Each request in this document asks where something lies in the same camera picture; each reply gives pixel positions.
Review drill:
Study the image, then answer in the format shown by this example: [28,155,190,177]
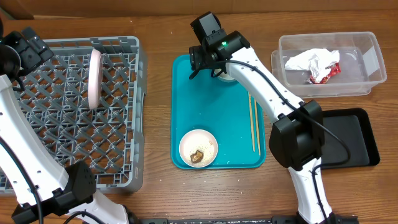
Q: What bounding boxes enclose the large pink plate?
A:
[88,49,103,110]

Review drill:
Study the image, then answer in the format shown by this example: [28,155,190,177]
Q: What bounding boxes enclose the small pink bowl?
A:
[178,129,218,169]

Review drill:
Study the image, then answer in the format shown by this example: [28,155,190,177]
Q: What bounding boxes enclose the brown food scrap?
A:
[190,150,204,164]

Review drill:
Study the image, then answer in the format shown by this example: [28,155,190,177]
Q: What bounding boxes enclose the white napkin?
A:
[284,49,340,82]

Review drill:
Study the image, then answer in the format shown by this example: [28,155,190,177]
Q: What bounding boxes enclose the red snack wrapper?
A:
[307,63,341,84]

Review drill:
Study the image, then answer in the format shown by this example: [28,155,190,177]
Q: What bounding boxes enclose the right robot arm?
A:
[190,30,336,223]

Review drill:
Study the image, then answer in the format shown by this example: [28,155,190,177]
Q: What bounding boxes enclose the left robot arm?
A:
[1,27,139,223]

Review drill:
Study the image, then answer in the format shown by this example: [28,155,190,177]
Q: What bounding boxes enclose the clear plastic waste bin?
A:
[271,32,387,98]

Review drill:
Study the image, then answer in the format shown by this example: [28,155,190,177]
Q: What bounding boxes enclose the grey small saucer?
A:
[211,69,236,83]

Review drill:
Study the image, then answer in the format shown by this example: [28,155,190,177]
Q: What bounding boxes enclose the teal plastic serving tray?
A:
[170,55,266,169]

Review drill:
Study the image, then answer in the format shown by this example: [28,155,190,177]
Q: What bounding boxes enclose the right wooden chopstick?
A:
[254,100,261,156]

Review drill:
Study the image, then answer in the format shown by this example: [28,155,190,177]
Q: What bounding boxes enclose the scattered rice grains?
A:
[184,135,215,166]

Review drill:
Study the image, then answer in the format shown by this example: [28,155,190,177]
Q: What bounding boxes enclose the grey plastic dish rack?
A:
[1,36,147,194]

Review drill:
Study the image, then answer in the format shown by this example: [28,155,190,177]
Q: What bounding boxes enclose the black rectangular tray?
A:
[323,108,380,169]

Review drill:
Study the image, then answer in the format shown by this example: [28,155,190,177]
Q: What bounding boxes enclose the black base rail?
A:
[139,214,359,224]

